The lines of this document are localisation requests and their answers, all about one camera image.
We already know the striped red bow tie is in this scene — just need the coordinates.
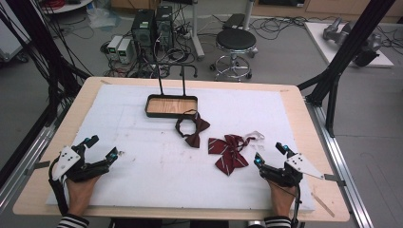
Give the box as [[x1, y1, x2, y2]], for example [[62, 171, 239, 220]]
[[207, 130, 266, 177]]

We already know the black computer tower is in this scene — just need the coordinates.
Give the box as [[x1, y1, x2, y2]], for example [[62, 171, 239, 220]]
[[154, 5, 175, 50], [130, 9, 157, 49]]

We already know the person's right hand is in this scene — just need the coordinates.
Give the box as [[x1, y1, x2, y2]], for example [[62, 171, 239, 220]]
[[268, 180, 297, 219]]

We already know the plain dark maroon bow tie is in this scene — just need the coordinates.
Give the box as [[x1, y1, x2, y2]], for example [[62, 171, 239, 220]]
[[174, 108, 212, 149]]

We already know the person's left hand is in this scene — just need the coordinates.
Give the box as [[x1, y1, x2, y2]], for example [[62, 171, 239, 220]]
[[66, 176, 101, 217]]

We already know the grey equipment case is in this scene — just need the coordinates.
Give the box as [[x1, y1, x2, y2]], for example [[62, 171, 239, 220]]
[[0, 13, 31, 64]]

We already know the grey metal bracket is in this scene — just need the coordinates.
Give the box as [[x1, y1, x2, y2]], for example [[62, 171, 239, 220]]
[[24, 160, 51, 176], [323, 173, 347, 187]]

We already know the white bench power supply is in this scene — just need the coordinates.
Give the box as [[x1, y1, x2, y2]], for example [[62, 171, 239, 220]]
[[116, 38, 134, 65], [106, 34, 125, 62]]

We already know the black rack with wooden base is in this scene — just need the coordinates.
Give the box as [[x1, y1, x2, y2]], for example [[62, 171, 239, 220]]
[[144, 63, 200, 120]]

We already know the clear plastic bag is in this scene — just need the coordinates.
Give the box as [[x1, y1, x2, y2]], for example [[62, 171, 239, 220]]
[[86, 5, 122, 30]]

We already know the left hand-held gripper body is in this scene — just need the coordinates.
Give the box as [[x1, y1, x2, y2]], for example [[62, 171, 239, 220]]
[[51, 143, 111, 183]]

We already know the black metal frame post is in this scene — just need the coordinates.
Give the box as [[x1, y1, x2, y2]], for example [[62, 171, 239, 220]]
[[297, 0, 397, 138], [5, 0, 91, 127]]

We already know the black sleeved left gripper cable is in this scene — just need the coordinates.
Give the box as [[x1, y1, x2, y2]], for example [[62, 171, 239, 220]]
[[48, 157, 69, 217]]

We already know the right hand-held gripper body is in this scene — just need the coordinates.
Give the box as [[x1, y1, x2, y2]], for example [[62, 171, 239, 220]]
[[259, 152, 325, 188]]

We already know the tangle of black floor cables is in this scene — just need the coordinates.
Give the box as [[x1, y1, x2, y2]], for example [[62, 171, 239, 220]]
[[212, 13, 403, 48], [100, 3, 199, 80]]

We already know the white table leg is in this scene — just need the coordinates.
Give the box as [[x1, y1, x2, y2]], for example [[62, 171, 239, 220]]
[[189, 0, 206, 62]]

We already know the aluminium rail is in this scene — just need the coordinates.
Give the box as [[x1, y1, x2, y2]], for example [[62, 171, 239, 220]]
[[304, 97, 375, 228], [0, 104, 74, 212]]

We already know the flat black box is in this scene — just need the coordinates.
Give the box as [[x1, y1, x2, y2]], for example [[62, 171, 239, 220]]
[[222, 12, 247, 31]]

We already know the thin black right gripper cable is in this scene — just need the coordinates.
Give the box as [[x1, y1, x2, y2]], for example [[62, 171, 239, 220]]
[[290, 184, 302, 228]]

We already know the white foam mat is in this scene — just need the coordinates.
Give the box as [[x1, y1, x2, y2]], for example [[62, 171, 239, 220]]
[[46, 83, 317, 214]]

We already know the white floor board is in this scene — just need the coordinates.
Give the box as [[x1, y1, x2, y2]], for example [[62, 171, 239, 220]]
[[303, 21, 395, 69]]

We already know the black round stool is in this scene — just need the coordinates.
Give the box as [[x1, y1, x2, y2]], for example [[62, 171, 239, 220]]
[[209, 28, 259, 82]]

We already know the round white table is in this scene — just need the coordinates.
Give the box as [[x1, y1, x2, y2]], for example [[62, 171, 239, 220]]
[[40, 0, 95, 15]]

